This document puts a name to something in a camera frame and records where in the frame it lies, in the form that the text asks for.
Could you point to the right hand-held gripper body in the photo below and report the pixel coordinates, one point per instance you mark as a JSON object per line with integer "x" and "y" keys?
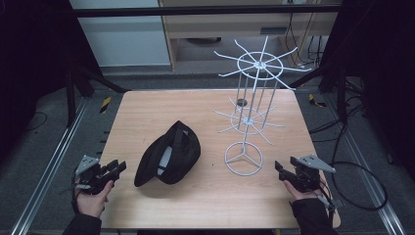
{"x": 306, "y": 174}

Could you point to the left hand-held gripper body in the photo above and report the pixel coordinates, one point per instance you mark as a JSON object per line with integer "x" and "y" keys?
{"x": 88, "y": 173}

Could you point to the person's right hand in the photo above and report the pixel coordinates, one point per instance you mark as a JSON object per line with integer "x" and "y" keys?
{"x": 298, "y": 193}

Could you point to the person's left hand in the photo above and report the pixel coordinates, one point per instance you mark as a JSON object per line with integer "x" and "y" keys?
{"x": 92, "y": 200}

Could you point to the black cap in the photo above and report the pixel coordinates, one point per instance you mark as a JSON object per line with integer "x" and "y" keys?
{"x": 168, "y": 156}

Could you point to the yellow black striped tape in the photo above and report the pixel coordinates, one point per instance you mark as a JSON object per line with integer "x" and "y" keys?
{"x": 105, "y": 104}
{"x": 315, "y": 100}

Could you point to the black round table grommet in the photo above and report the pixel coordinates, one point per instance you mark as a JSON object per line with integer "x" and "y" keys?
{"x": 242, "y": 102}

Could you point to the black metal stand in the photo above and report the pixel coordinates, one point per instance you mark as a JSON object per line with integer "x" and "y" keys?
{"x": 73, "y": 94}
{"x": 339, "y": 91}

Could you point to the white cabinet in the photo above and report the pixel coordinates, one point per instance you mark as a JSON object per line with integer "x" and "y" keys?
{"x": 122, "y": 40}

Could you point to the aluminium floor rail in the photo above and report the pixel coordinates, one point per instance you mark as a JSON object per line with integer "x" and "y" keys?
{"x": 49, "y": 169}
{"x": 370, "y": 184}

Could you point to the black horizontal frame bar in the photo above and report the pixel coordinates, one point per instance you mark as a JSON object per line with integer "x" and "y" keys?
{"x": 202, "y": 11}

